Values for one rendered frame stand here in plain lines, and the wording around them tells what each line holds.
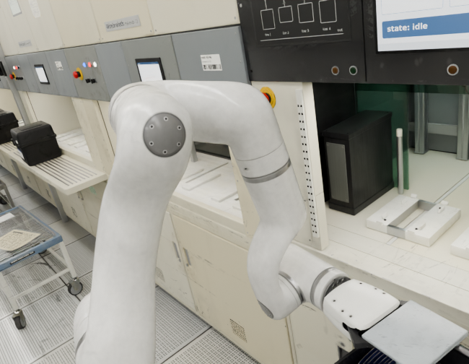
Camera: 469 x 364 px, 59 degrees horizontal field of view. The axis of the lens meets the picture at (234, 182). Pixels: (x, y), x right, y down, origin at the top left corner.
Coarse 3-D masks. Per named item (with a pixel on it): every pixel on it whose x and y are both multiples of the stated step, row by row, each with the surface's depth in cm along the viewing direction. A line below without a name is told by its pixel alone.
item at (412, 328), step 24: (408, 312) 67; (432, 312) 66; (384, 336) 63; (408, 336) 63; (432, 336) 62; (456, 336) 61; (360, 360) 76; (408, 360) 59; (432, 360) 58; (456, 360) 71
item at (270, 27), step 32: (256, 0) 108; (288, 0) 100; (320, 0) 93; (256, 32) 112; (288, 32) 104; (320, 32) 97; (416, 96) 173; (448, 96) 169; (416, 128) 179; (448, 128) 173
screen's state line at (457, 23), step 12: (468, 12) 72; (384, 24) 84; (396, 24) 82; (408, 24) 81; (420, 24) 79; (432, 24) 77; (444, 24) 76; (456, 24) 74; (468, 24) 73; (384, 36) 85; (396, 36) 83; (408, 36) 82
